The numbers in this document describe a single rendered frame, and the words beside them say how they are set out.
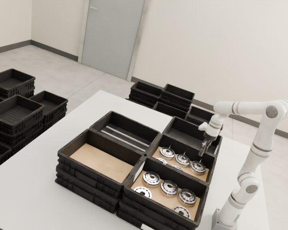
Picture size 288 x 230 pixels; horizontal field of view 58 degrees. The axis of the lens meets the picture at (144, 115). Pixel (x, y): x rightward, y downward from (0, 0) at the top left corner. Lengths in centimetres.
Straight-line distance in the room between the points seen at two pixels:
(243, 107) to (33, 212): 116
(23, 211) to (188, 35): 356
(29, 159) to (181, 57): 325
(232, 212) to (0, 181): 125
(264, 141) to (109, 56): 383
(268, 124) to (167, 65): 339
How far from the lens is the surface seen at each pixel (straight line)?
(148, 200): 130
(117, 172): 152
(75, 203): 151
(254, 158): 136
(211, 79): 446
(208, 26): 429
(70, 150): 155
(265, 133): 129
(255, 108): 135
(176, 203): 148
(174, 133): 201
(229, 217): 157
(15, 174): 166
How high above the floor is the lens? 187
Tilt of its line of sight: 30 degrees down
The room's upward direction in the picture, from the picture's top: 16 degrees clockwise
